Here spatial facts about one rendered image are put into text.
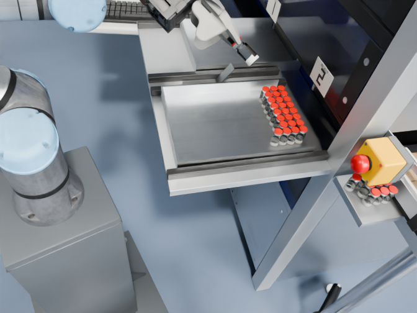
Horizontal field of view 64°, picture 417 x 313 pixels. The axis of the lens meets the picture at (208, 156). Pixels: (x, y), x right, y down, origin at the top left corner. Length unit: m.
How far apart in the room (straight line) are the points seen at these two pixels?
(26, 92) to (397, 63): 0.71
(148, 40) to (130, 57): 1.47
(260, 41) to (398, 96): 0.61
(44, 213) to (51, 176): 0.11
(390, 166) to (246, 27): 0.76
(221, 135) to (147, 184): 1.02
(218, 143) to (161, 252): 0.90
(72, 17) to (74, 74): 2.00
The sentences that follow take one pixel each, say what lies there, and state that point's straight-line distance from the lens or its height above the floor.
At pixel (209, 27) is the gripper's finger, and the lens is 0.56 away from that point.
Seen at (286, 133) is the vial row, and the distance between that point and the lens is 0.84.
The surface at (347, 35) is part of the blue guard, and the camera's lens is 0.82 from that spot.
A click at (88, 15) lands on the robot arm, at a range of 0.53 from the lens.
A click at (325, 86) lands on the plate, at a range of 0.87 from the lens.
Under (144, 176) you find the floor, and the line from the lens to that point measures 1.85.
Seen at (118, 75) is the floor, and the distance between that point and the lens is 2.47.
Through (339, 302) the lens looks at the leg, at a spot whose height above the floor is 0.38.
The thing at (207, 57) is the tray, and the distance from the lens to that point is 1.11.
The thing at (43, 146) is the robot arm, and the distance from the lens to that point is 0.69.
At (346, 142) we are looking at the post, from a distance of 0.82.
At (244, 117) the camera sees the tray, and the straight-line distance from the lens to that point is 0.92.
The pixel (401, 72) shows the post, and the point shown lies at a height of 1.18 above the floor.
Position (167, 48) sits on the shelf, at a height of 0.88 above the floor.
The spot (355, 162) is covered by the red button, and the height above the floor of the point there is 1.00.
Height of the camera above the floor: 1.50
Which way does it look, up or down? 50 degrees down
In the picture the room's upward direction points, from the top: 10 degrees clockwise
